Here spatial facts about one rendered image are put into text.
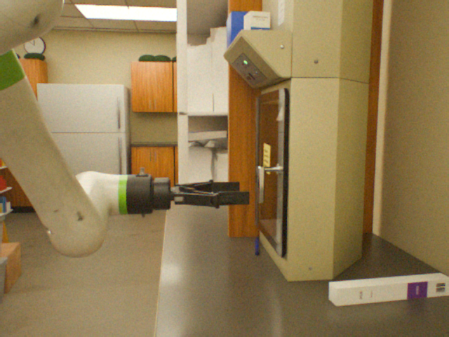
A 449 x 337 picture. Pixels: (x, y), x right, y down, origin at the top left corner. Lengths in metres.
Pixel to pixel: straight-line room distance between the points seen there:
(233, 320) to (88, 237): 0.32
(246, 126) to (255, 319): 0.65
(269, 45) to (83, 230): 0.54
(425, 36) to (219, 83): 1.19
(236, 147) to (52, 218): 0.66
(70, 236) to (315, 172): 0.54
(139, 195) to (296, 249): 0.38
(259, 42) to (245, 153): 0.46
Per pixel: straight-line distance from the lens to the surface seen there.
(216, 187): 1.02
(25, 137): 0.73
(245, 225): 1.31
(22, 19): 0.55
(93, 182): 0.92
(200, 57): 2.30
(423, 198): 1.26
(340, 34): 0.97
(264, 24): 1.01
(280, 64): 0.92
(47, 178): 0.76
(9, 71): 0.72
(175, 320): 0.82
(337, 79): 0.95
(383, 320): 0.87
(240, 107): 1.27
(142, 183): 0.91
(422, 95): 1.27
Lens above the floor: 1.32
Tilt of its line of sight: 7 degrees down
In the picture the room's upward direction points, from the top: straight up
